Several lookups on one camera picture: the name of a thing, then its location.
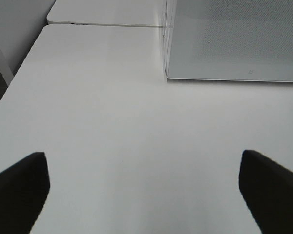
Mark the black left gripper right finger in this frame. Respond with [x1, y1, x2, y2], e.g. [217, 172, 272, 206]
[238, 150, 293, 234]

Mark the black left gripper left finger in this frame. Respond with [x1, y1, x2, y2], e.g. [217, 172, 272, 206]
[0, 152, 50, 234]

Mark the white microwave door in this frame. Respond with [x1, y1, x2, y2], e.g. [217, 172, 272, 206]
[166, 0, 293, 82]

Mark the white microwave oven body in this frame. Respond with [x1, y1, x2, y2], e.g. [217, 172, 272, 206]
[161, 0, 177, 75]

